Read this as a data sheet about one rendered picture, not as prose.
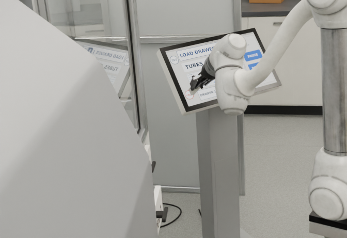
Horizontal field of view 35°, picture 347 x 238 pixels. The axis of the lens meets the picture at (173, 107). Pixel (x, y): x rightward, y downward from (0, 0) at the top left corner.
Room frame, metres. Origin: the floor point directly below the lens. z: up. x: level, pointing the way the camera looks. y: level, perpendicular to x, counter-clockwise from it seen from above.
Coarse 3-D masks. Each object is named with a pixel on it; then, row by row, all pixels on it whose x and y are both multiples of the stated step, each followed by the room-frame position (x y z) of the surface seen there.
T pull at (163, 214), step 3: (165, 207) 1.50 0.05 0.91; (165, 210) 1.49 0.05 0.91; (156, 213) 1.47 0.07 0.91; (159, 213) 1.47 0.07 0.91; (162, 213) 1.47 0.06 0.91; (165, 213) 1.47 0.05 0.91; (156, 216) 1.46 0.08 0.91; (159, 216) 1.46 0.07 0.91; (162, 216) 1.45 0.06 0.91; (165, 216) 1.45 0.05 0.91; (162, 219) 1.44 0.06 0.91; (165, 219) 1.44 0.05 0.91; (162, 222) 1.44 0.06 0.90
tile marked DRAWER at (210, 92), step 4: (208, 88) 2.27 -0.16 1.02; (212, 88) 2.28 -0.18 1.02; (200, 92) 2.25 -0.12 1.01; (204, 92) 2.25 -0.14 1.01; (208, 92) 2.26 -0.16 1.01; (212, 92) 2.27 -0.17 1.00; (200, 96) 2.23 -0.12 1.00; (204, 96) 2.24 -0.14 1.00; (208, 96) 2.25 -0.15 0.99; (212, 96) 2.25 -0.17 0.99; (216, 96) 2.26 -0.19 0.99
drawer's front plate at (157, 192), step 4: (156, 188) 1.60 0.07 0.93; (160, 188) 1.60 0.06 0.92; (156, 192) 1.57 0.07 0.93; (160, 192) 1.60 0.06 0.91; (156, 196) 1.55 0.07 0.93; (160, 196) 1.59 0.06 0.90; (156, 200) 1.52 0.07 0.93; (160, 200) 1.59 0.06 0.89; (156, 204) 1.51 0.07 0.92; (160, 204) 1.58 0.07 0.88; (156, 208) 1.51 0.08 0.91; (160, 208) 1.57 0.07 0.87; (156, 220) 1.49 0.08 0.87; (160, 220) 1.55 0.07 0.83; (160, 224) 1.55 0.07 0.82
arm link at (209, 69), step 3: (207, 57) 2.03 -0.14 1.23; (207, 60) 2.01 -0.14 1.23; (204, 63) 2.03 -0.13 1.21; (207, 63) 2.00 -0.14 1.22; (204, 66) 2.02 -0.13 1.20; (207, 66) 2.00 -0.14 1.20; (210, 66) 1.98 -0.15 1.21; (207, 69) 2.01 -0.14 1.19; (210, 69) 1.99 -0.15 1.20; (213, 69) 1.98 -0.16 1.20; (210, 72) 2.00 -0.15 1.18; (213, 72) 1.99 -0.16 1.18; (213, 75) 2.00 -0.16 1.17
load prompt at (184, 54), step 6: (216, 42) 2.45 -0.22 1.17; (192, 48) 2.39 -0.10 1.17; (198, 48) 2.40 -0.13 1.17; (204, 48) 2.41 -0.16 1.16; (210, 48) 2.42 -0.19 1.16; (180, 54) 2.35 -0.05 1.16; (186, 54) 2.36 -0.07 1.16; (192, 54) 2.37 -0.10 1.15; (198, 54) 2.38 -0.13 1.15; (204, 54) 2.39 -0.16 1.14; (180, 60) 2.33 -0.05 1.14
